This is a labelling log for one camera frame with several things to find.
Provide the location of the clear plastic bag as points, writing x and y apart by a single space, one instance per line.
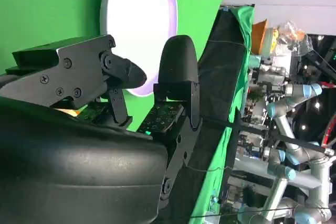
292 32

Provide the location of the lilac plate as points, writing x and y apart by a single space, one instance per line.
136 11

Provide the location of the orange and white bread roll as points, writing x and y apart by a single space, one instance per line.
67 111

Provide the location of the green table cloth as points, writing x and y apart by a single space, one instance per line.
39 11

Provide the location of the black backdrop cloth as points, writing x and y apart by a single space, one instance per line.
223 77

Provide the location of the grey machine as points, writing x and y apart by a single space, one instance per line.
271 78

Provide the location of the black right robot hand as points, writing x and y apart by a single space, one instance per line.
78 169

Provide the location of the orange box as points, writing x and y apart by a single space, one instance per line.
260 36

